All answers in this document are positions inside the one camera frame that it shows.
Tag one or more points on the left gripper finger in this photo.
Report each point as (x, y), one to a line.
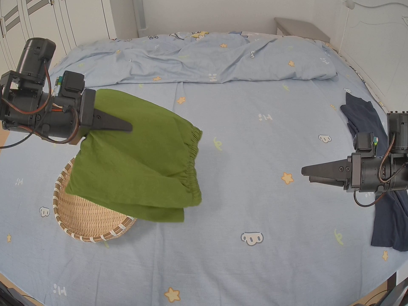
(108, 121)

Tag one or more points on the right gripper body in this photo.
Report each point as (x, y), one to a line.
(369, 174)

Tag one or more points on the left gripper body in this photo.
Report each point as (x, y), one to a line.
(63, 123)

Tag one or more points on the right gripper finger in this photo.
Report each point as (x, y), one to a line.
(334, 182)
(331, 168)

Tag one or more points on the green shorts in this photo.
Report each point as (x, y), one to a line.
(134, 164)

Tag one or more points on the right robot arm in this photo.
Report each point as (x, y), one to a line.
(398, 132)

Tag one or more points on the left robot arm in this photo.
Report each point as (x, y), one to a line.
(28, 59)

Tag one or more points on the round woven basket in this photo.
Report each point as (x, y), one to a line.
(89, 218)

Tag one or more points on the dark blue T-shirt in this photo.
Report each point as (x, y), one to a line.
(366, 119)

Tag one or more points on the white wardrobe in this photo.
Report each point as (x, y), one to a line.
(63, 11)

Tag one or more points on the pale blue quilt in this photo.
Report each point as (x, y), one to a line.
(207, 62)

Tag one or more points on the grey bedside table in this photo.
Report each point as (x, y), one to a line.
(299, 29)

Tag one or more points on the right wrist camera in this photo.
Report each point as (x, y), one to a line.
(365, 143)

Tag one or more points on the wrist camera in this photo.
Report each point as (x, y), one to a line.
(365, 143)
(72, 83)

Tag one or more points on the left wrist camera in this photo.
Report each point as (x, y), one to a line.
(72, 83)

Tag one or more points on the white wall duct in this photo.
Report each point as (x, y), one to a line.
(138, 5)

